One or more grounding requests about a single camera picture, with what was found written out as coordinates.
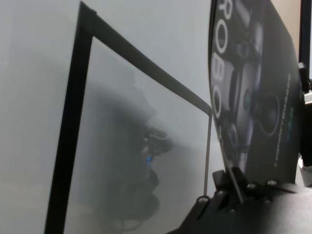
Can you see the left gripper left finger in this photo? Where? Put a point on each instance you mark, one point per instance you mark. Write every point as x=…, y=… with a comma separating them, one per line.
x=221, y=181

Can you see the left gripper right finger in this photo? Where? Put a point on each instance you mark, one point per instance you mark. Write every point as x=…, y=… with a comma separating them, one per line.
x=240, y=176

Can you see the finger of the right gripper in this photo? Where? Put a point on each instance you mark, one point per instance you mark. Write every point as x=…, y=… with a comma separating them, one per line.
x=302, y=70

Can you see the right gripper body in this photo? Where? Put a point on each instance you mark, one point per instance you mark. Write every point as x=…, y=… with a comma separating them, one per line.
x=307, y=126

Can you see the black robot poster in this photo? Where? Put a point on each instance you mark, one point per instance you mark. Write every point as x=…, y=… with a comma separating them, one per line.
x=256, y=97

